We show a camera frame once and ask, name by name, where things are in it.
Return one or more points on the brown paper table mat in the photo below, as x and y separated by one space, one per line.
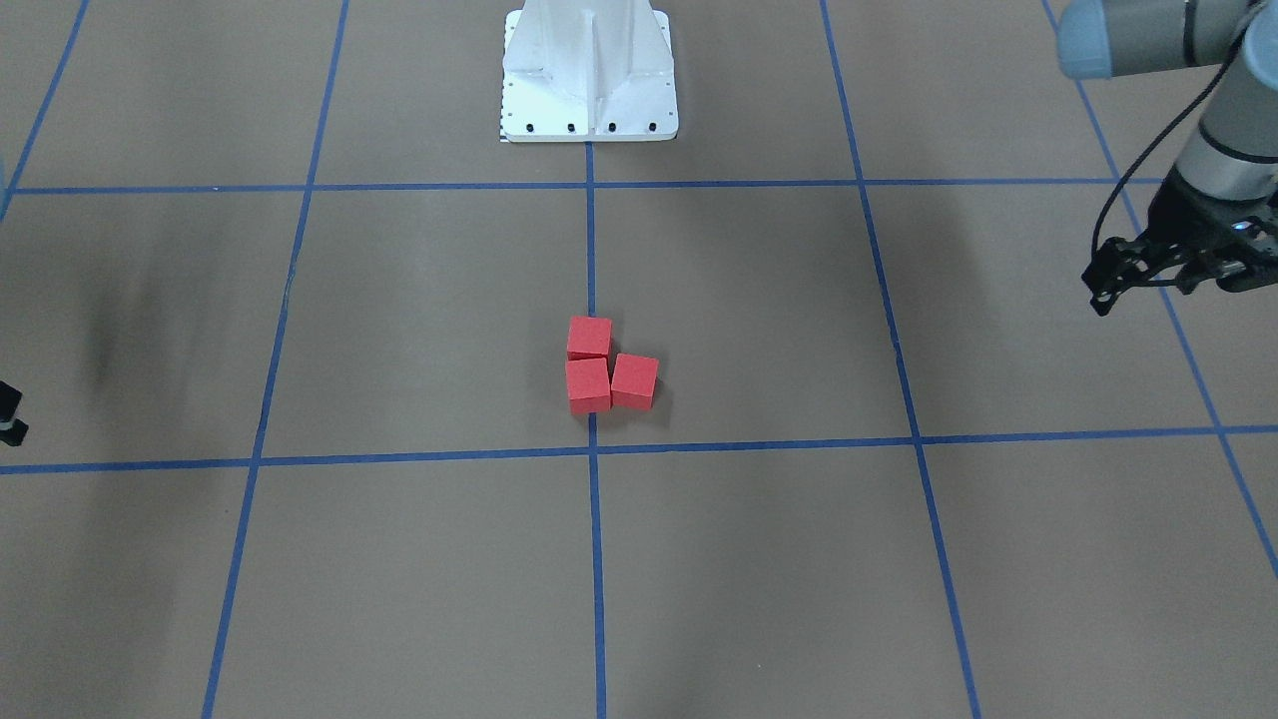
341 407

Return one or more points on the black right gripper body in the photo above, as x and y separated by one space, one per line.
8 414

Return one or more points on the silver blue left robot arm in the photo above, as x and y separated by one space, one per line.
1232 153

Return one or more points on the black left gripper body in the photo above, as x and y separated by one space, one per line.
1176 214

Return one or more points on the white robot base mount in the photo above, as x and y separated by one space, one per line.
588 72

